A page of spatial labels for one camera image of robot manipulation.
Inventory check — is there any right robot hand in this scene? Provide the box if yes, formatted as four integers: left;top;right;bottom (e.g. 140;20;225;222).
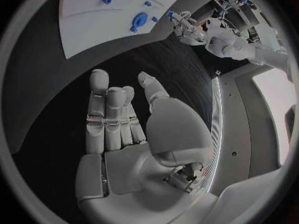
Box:
75;68;222;224

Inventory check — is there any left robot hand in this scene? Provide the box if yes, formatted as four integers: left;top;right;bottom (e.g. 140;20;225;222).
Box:
172;11;209;46

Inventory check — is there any white task board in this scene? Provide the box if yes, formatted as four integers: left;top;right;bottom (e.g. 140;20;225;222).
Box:
58;0;196;60

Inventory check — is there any blue gear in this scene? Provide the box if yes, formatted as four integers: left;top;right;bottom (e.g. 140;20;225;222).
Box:
131;12;150;28

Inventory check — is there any equipment rack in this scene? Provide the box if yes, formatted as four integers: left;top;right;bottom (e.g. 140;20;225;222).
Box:
213;0;283;43

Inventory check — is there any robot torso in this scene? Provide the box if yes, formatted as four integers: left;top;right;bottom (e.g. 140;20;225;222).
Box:
205;63;299;198

